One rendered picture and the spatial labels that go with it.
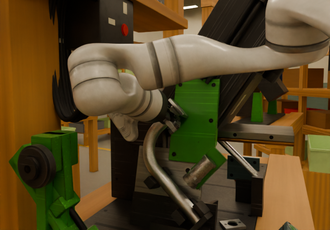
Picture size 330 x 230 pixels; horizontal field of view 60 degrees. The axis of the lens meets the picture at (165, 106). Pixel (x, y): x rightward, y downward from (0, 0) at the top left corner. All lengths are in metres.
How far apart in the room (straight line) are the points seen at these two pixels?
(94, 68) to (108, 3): 0.40
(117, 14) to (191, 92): 0.29
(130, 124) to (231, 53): 0.24
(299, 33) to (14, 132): 0.57
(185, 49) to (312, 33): 0.18
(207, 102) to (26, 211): 0.48
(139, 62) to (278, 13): 0.20
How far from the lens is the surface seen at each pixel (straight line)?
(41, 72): 0.73
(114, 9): 0.80
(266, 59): 0.45
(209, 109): 0.71
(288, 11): 0.43
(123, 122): 0.57
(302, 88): 3.97
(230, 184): 1.09
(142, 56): 0.40
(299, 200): 1.02
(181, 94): 0.73
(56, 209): 0.58
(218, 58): 0.42
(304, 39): 0.45
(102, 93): 0.39
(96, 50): 0.42
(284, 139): 0.80
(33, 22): 0.73
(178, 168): 0.73
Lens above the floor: 1.26
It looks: 5 degrees down
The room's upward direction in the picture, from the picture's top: straight up
